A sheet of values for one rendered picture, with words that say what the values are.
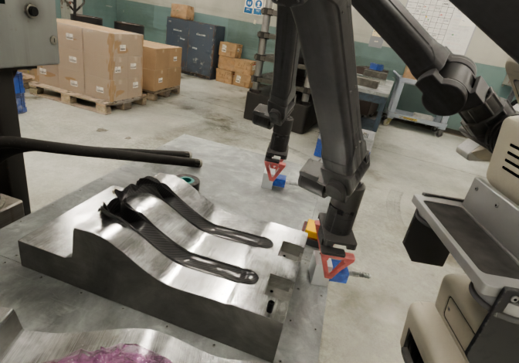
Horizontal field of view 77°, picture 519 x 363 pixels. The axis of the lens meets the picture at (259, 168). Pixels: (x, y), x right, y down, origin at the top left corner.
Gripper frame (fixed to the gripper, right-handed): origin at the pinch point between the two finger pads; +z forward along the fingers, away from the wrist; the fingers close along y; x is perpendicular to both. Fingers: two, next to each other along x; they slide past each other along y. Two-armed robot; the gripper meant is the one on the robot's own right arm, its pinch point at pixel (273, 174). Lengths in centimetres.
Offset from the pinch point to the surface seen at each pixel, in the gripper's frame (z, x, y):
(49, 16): -36, -72, 3
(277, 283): -3, 5, 53
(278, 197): 4.5, 3.3, 6.9
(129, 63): 32, -203, -304
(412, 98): 41, 230, -560
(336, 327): 85, 46, -22
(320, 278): 1.9, 14.6, 43.2
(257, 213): 4.4, -1.9, 19.2
